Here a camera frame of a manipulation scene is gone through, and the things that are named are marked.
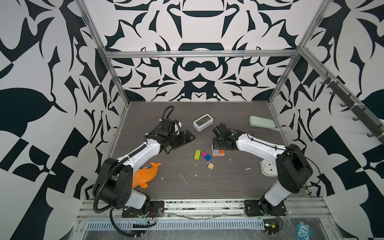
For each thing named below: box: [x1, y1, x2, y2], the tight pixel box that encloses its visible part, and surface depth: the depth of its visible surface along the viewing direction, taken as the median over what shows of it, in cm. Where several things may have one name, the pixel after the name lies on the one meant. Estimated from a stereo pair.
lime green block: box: [194, 149, 201, 161], surface depth 93 cm
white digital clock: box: [193, 113, 214, 133], surface depth 105 cm
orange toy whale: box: [132, 162, 162, 189], surface depth 83 cm
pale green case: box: [249, 115, 281, 131], surface depth 110 cm
